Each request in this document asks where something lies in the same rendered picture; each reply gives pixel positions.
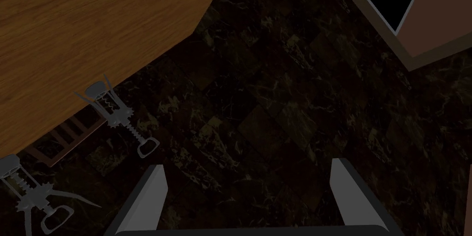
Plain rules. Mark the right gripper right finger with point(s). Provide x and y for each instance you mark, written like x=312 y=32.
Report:
x=350 y=195

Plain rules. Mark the brown wooden table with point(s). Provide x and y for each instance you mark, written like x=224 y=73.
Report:
x=73 y=48

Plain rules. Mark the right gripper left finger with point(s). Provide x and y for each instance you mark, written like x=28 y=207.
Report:
x=147 y=202

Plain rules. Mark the silver winged corkscrew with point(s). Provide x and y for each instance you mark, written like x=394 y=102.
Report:
x=114 y=112
x=31 y=195

